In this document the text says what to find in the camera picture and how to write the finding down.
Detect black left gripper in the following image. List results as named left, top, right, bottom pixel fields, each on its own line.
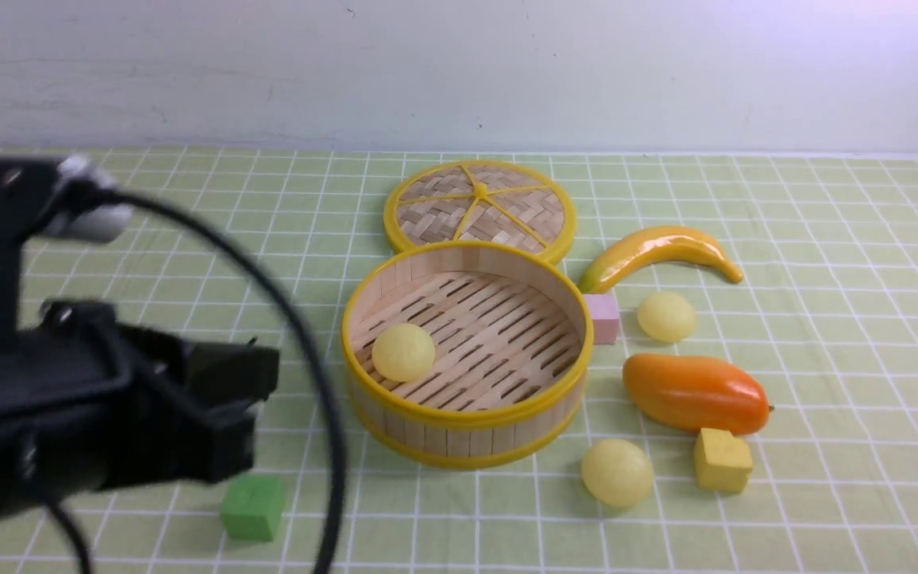
left=0, top=301, right=280, bottom=520

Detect yellow bun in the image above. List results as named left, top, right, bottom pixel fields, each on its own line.
left=372, top=323, right=436, bottom=383
left=580, top=438, right=655, bottom=509
left=636, top=291, right=696, bottom=343

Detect bamboo steamer tray yellow rim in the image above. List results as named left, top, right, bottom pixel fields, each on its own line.
left=341, top=241, right=594, bottom=470

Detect woven bamboo steamer lid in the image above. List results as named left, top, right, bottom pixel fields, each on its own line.
left=382, top=159, right=577, bottom=265

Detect green foam cube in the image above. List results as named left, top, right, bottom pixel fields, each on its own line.
left=219, top=474, right=285, bottom=542

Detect pink foam cube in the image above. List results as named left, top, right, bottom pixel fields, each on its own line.
left=583, top=292, right=621, bottom=345

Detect yellow plastic banana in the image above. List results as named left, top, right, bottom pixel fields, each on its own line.
left=577, top=226, right=744, bottom=294

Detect orange plastic mango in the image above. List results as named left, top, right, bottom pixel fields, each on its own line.
left=622, top=353, right=774, bottom=435

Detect yellow foam cube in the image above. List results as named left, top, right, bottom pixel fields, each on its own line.
left=693, top=428, right=754, bottom=493

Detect green checkered tablecloth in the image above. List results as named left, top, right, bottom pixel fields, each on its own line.
left=13, top=147, right=918, bottom=573

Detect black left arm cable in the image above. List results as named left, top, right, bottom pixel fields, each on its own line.
left=44, top=190, right=348, bottom=574

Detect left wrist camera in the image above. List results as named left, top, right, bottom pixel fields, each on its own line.
left=0, top=154, right=132, bottom=244

